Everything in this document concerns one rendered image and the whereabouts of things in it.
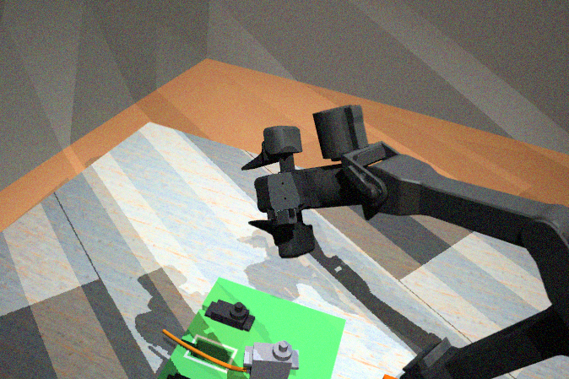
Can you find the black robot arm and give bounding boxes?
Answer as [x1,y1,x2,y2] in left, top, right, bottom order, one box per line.
[254,104,569,379]

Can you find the green rectangular block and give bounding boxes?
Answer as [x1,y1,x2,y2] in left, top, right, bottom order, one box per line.
[157,277,346,379]

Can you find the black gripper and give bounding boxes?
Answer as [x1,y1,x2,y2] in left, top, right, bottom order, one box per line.
[241,126,332,258]

